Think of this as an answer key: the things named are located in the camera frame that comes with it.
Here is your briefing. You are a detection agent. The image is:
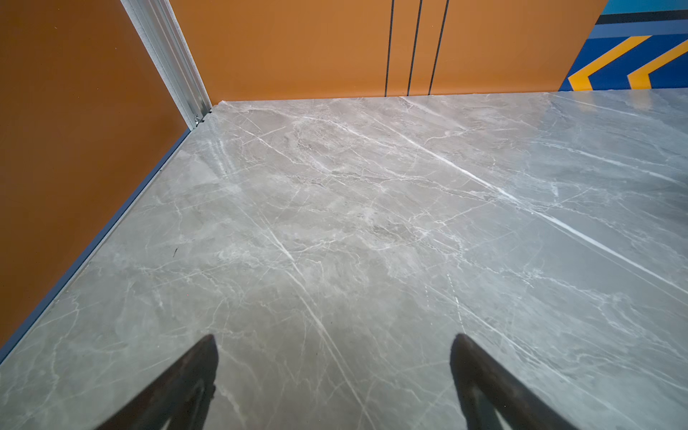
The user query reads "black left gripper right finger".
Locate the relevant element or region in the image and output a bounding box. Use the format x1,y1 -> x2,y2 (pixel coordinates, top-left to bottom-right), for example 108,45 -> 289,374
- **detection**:
450,333 -> 575,429

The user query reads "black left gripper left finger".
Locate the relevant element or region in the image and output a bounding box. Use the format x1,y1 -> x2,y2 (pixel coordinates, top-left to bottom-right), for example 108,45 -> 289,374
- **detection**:
99,334 -> 219,429

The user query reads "aluminium corner post left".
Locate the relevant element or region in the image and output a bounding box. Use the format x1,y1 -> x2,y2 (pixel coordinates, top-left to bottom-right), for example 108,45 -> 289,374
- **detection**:
121,0 -> 212,130

